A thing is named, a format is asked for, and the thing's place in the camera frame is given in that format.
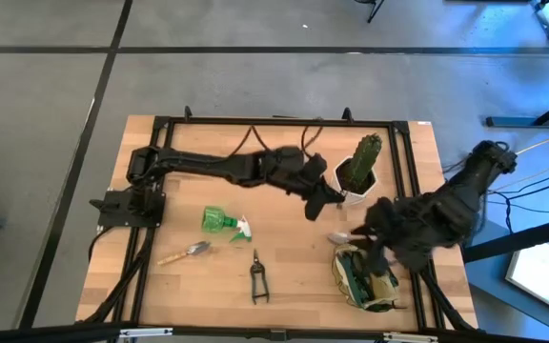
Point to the black metal table frame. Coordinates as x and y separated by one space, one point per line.
208 122

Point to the white hexagonal plant pot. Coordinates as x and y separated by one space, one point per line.
355 201

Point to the black rig crossbar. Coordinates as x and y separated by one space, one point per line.
65 332

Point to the silver metal bracket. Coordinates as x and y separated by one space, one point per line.
410 338
146 332

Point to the white floor panel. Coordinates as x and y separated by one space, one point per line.
539 276

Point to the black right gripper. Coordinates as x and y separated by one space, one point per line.
403 233

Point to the tan green gardening bag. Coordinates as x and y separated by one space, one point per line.
384 290

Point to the green cactus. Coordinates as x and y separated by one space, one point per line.
365 157

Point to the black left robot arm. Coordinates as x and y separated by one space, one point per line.
208 164

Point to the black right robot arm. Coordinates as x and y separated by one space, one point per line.
470 190

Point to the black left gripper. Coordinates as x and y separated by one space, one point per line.
298 171

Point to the dark diagonal metal beam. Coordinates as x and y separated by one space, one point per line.
532 236

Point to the black stand leg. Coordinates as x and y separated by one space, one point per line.
375 12

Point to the green plastic spray bottle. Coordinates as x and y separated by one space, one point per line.
215 220

